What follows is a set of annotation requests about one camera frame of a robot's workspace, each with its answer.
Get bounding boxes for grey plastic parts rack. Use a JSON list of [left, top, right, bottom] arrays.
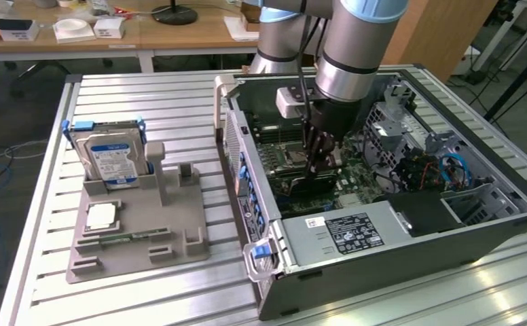
[[67, 141, 210, 285]]

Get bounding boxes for white paper booklet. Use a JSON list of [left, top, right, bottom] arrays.
[[223, 15, 263, 43]]

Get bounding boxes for black chair base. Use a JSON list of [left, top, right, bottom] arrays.
[[4, 60, 73, 99]]

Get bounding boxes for wooden desk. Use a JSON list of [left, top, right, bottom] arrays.
[[0, 0, 388, 64]]

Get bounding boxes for black lamp base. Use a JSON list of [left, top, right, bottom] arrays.
[[151, 0, 199, 26]]

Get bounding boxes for silver CPU chip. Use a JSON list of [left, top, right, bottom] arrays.
[[86, 203, 121, 229]]

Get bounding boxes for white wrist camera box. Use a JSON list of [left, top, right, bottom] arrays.
[[275, 87, 314, 119]]

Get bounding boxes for silver chipset heatsink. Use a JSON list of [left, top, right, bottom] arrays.
[[337, 194, 369, 207]]

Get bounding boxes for open dark grey PC case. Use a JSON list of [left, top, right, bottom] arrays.
[[213, 64, 527, 322]]

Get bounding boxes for white box dark lid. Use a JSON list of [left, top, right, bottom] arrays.
[[0, 18, 42, 43]]

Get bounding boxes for brown cardboard box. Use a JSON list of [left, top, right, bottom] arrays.
[[239, 0, 265, 24]]

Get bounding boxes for hard disk blue carrier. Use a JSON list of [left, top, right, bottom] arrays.
[[61, 117, 150, 191]]

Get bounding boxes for wooden cabinet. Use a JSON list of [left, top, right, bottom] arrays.
[[381, 0, 501, 83]]

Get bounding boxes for red and black wire bundle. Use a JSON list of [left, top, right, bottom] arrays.
[[397, 151, 445, 193]]

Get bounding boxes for grey power supply unit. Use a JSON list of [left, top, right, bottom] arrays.
[[281, 200, 416, 266]]

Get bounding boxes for silver perforated disk bay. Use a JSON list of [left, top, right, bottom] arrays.
[[366, 79, 428, 150]]

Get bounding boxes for white round dish block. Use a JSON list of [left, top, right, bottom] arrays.
[[52, 18, 98, 44]]

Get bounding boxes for green motherboard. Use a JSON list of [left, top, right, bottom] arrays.
[[245, 101, 382, 218]]

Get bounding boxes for white cardboard box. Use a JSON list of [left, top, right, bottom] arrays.
[[93, 17, 127, 39]]

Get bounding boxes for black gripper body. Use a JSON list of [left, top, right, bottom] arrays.
[[312, 98, 365, 140]]

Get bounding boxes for green RAM stick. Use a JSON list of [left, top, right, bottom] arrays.
[[98, 230, 157, 242]]

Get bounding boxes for blue disk wire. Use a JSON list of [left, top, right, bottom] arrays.
[[438, 153, 474, 188]]

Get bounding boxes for CPU socket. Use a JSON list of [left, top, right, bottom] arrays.
[[281, 142, 312, 166]]

